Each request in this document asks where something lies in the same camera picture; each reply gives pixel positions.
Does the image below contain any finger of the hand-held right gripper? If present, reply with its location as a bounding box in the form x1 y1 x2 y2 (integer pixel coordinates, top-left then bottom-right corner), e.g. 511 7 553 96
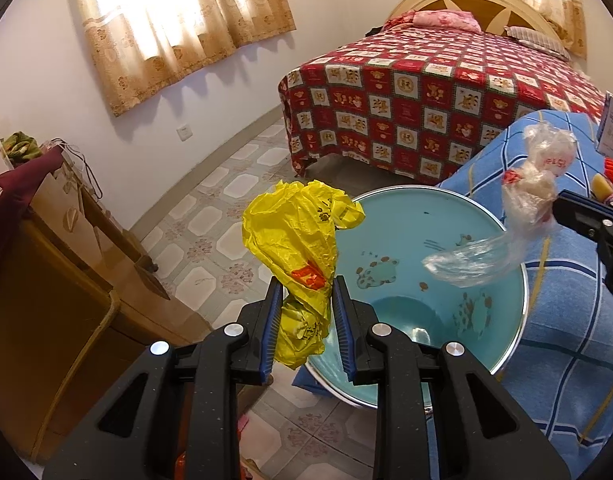
552 190 613 306

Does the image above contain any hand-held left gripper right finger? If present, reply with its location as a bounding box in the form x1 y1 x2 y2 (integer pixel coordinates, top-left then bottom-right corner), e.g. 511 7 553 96
331 276 572 480

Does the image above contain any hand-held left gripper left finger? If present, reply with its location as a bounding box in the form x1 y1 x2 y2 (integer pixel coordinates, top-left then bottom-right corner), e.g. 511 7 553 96
42 276 287 480

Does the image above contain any clear plastic bag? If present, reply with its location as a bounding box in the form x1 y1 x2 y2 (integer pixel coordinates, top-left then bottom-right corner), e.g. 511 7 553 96
422 122 579 288

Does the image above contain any yellow plastic bag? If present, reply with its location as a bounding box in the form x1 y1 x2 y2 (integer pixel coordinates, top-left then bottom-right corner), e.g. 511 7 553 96
241 179 367 371

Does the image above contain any teal enamel basin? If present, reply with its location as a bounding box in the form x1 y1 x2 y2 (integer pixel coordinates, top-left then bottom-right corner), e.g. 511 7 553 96
301 185 529 408

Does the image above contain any blue plastic stool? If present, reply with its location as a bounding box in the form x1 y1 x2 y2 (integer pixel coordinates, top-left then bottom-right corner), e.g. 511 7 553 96
292 364 328 397

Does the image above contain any blue checked blanket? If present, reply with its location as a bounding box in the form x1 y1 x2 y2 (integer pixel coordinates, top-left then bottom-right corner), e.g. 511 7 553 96
439 110 613 448

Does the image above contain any striped pillow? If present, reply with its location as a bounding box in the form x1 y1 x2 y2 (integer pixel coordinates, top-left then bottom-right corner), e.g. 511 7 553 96
503 25 571 61

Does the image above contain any wooden cabinet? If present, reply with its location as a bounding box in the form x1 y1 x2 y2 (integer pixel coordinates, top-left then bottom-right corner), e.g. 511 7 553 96
0 160 212 463

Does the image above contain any bed with red quilt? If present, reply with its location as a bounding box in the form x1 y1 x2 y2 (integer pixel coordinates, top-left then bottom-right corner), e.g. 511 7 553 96
278 25 612 186

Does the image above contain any pink pillow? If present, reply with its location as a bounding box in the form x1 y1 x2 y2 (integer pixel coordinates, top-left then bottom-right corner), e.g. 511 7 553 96
411 10 482 32

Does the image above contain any dark red cloth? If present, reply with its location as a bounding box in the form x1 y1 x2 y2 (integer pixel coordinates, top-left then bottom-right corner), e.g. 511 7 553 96
0 152 62 231

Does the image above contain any green cloth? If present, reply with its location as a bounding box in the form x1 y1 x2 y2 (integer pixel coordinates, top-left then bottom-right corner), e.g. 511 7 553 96
0 131 42 166

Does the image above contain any large beige patterned curtain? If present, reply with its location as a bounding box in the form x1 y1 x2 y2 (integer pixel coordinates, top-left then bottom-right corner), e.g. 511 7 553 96
69 0 297 118

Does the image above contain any thin cable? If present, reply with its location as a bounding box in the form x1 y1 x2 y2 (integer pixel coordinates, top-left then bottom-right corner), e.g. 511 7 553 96
51 139 103 201

